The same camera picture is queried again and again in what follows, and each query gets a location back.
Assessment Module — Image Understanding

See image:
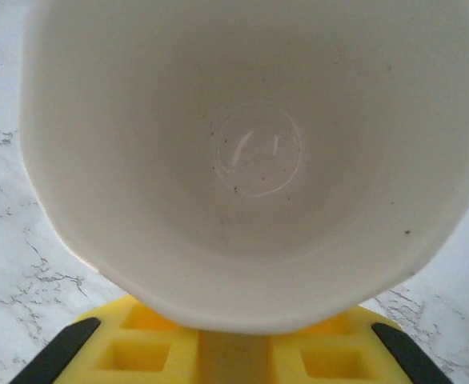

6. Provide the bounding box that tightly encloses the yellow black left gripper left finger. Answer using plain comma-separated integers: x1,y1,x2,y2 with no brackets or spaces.
12,295,202,384

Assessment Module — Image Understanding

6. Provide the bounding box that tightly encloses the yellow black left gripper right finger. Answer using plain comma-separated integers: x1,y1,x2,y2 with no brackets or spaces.
266,306,455,384

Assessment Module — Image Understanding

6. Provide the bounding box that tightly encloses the white mug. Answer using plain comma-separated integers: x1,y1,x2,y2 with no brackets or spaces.
18,0,469,384

